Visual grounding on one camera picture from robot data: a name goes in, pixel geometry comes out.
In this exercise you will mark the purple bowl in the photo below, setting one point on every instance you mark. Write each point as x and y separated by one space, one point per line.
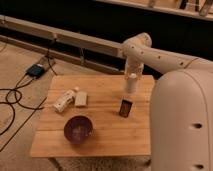
78 129

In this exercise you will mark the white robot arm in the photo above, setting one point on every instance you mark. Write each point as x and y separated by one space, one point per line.
181 105

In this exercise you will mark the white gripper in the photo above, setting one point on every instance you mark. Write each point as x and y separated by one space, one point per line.
133 66

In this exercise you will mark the white plastic bottle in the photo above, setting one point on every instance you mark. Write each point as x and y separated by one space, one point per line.
64 100

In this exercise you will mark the wooden side table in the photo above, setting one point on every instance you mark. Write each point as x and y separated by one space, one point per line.
112 134

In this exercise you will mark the dark eraser block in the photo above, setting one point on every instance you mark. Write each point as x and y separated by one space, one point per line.
125 108

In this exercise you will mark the white rectangular box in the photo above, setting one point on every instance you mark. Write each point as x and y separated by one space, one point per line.
81 99

